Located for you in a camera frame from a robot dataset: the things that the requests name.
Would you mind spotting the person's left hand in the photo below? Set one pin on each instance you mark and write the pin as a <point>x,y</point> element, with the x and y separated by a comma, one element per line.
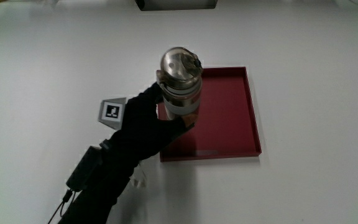
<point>141,127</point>

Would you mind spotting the stainless steel bottle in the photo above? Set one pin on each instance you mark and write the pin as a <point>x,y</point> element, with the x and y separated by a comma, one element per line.
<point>182,84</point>

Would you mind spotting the black sensor box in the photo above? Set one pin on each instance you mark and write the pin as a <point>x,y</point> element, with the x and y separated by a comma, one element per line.
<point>84,169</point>

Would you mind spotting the red square tray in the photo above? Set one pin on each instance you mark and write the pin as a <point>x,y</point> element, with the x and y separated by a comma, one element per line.
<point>225,124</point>

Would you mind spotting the dark grey box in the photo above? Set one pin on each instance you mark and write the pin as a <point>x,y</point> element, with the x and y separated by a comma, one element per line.
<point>176,4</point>

